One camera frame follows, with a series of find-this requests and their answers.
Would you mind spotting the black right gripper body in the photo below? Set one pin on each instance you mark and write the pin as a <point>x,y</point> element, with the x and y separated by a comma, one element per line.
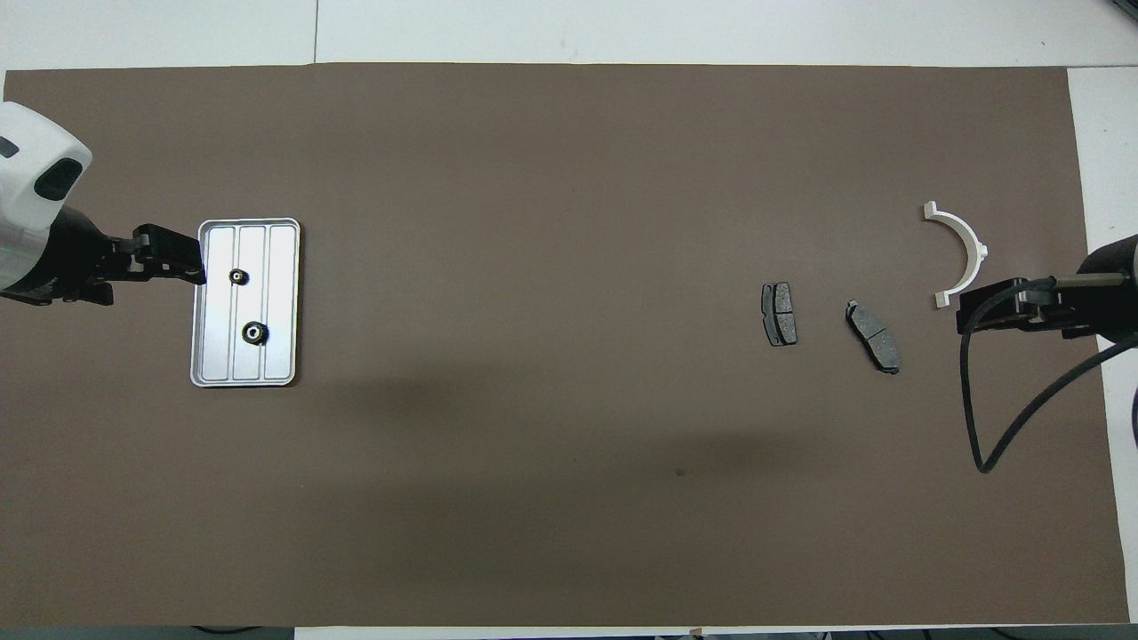
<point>1093,307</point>

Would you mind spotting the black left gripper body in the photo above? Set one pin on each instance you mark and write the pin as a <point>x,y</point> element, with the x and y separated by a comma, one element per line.
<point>76,258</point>

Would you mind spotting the small black bearing gear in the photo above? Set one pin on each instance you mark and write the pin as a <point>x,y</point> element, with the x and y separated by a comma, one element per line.
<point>237,276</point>

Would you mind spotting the large black bearing gear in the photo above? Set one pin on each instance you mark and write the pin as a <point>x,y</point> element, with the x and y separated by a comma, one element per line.
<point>255,332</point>

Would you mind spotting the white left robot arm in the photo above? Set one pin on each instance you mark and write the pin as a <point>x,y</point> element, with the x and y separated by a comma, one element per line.
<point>36,160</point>

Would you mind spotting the silver metal tray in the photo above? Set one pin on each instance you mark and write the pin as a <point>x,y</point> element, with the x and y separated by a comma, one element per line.
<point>280,293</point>

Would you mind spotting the tapered dark brake pad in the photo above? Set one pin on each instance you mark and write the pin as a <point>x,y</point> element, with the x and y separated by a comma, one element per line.
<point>873,338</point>

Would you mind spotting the rectangular dark brake pad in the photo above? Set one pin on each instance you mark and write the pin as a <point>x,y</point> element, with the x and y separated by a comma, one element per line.
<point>781,316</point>

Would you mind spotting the brown table mat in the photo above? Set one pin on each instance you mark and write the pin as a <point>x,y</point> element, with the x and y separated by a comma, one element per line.
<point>569,267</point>

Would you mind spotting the white semicircular bracket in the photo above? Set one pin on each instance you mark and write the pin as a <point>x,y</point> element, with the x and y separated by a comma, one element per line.
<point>975,258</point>

